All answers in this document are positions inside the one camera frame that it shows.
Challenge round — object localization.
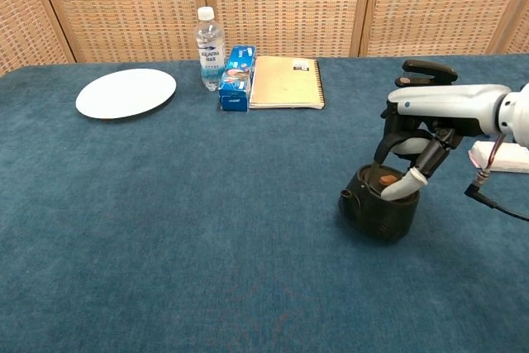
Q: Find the black cast iron kettle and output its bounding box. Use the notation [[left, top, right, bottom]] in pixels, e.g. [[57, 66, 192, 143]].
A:
[[338, 164, 422, 243]]

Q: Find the black stapler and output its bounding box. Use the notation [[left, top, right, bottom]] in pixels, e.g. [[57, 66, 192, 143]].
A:
[[394, 59, 459, 89]]

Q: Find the clear plastic water bottle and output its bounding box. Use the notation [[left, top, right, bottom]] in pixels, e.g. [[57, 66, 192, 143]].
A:
[[194, 6, 227, 92]]

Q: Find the black cable with connector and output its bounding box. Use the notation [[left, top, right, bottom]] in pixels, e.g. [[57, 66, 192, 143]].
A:
[[464, 133, 529, 222]]

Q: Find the blue cardboard box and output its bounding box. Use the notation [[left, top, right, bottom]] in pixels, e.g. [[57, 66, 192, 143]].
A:
[[217, 45, 257, 113]]

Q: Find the white round plate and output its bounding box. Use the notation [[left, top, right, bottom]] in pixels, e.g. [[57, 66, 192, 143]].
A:
[[74, 68, 178, 120]]

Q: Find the white tissue pack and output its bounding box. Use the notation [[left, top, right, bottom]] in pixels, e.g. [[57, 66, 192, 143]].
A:
[[468, 140, 529, 174]]

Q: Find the woven folding screen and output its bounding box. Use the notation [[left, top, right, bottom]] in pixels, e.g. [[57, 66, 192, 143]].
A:
[[0, 0, 529, 78]]

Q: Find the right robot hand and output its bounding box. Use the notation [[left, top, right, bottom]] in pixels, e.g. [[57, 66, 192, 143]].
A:
[[374, 84, 512, 201]]

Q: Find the beige spiral notebook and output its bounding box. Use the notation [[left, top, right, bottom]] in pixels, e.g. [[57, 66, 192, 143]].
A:
[[249, 55, 326, 111]]

